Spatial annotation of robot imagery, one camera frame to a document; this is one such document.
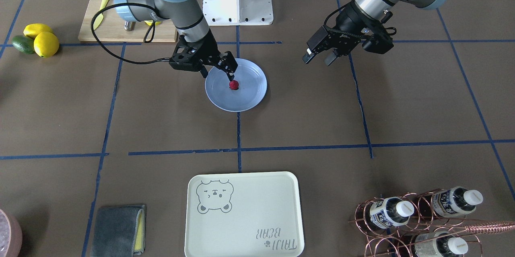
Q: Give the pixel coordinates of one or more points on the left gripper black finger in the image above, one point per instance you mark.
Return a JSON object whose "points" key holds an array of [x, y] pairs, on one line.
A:
{"points": [[309, 56], [331, 58]]}

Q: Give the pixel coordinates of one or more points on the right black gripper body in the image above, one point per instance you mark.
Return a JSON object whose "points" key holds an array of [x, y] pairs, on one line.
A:
{"points": [[208, 50]]}

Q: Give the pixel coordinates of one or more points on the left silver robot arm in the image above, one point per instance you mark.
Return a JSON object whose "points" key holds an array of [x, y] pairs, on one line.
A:
{"points": [[373, 8]]}

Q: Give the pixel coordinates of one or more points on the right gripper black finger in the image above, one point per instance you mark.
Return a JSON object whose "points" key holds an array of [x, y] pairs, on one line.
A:
{"points": [[230, 74], [204, 72]]}

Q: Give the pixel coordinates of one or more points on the dark drink bottle three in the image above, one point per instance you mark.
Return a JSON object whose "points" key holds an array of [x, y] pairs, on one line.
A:
{"points": [[439, 244]]}

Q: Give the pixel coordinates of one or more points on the yellow lemon back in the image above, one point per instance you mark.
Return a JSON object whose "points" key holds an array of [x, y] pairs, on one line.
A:
{"points": [[32, 30]]}

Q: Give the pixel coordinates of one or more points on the copper wire bottle rack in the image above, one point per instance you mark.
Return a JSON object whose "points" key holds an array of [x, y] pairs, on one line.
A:
{"points": [[391, 242]]}

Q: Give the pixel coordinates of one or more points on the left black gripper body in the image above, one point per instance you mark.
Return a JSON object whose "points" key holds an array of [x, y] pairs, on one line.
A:
{"points": [[349, 19]]}

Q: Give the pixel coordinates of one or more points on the lemon half slice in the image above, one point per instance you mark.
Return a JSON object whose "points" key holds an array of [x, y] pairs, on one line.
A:
{"points": [[151, 22]]}

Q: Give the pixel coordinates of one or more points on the dark drink bottle one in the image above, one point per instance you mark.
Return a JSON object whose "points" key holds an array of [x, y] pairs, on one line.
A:
{"points": [[458, 201]]}

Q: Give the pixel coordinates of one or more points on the dark drink bottle two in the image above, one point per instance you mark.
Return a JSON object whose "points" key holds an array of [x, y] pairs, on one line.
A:
{"points": [[389, 212]]}

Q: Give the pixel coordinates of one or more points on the cream bear tray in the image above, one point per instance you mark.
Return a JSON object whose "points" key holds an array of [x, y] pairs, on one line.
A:
{"points": [[244, 215]]}

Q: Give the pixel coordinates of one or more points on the wooden cutting board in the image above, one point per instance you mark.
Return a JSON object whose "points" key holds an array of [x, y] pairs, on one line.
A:
{"points": [[112, 27]]}

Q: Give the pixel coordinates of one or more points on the steel knife sharpener rod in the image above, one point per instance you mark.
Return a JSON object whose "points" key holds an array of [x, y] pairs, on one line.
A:
{"points": [[129, 26]]}

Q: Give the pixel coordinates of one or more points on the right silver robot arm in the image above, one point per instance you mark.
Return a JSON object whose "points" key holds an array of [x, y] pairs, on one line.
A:
{"points": [[186, 15]]}

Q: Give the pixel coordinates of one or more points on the yellow plastic knife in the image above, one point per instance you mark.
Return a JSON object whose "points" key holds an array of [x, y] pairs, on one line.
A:
{"points": [[98, 20]]}

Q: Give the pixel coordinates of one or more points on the yellow lemon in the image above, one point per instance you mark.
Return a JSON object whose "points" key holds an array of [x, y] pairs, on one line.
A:
{"points": [[32, 30], [46, 44]]}

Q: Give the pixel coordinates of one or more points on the red strawberry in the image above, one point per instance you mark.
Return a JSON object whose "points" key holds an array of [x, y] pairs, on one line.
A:
{"points": [[234, 85]]}

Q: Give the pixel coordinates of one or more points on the grey folded cloth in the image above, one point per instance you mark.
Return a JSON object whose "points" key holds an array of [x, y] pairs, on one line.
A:
{"points": [[119, 231]]}

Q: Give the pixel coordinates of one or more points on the blue round plate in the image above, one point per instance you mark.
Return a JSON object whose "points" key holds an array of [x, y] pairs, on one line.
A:
{"points": [[251, 91]]}

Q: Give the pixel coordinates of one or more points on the yellow lemon front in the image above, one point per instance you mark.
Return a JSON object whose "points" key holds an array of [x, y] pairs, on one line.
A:
{"points": [[46, 44]]}

